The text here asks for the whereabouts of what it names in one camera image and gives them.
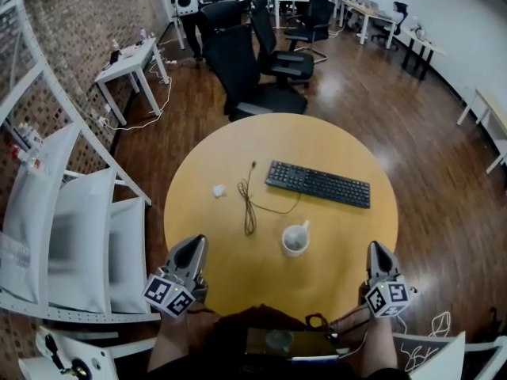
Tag round wooden table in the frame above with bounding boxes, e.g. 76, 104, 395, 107
163, 112, 399, 324

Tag wooden desk with black legs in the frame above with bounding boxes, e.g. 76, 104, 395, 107
398, 26, 448, 81

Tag black cantilever chair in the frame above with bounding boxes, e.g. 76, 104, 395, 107
284, 0, 337, 62

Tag black keyboard cable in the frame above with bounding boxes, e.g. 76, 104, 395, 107
236, 161, 303, 237

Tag black mesh office chair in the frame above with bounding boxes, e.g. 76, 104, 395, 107
199, 0, 246, 45

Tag white panel with cables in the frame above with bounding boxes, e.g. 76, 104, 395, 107
391, 329, 468, 380

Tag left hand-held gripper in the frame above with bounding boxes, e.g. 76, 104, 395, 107
142, 234, 209, 318

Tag black office chair with armrests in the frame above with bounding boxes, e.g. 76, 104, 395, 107
246, 0, 316, 90

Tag black keyboard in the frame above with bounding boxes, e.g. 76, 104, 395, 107
264, 159, 372, 210

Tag small white air cushion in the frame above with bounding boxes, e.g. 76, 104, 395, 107
107, 196, 150, 314

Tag person's right forearm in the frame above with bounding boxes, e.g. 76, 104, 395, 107
331, 306, 400, 372

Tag medium white air cushion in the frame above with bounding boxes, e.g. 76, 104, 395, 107
47, 165, 118, 314

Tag black high-back office chair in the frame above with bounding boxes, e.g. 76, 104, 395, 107
201, 24, 309, 123

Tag wooden desk with white legs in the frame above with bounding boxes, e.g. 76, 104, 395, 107
456, 88, 507, 174

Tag white metal shelf rack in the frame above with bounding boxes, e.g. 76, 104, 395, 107
0, 0, 162, 325

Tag long wooden desk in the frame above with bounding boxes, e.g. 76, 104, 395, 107
339, 0, 399, 51

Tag large white air cushion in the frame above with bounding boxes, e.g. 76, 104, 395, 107
0, 122, 82, 305

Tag white box with black handle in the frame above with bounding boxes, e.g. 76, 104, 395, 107
17, 325, 116, 380

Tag small bottles with red labels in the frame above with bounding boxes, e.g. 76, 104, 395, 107
13, 123, 45, 173

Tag person's left forearm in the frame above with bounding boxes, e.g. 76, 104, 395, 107
147, 309, 217, 374

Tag black device with screen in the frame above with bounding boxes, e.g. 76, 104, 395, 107
244, 327, 351, 360

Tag white cup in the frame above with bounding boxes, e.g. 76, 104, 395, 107
280, 219, 311, 258

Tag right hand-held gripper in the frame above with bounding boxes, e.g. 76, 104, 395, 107
361, 241, 411, 318

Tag small white desk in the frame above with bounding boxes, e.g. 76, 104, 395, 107
93, 36, 171, 127

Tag white power cable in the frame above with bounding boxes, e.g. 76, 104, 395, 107
98, 58, 177, 132

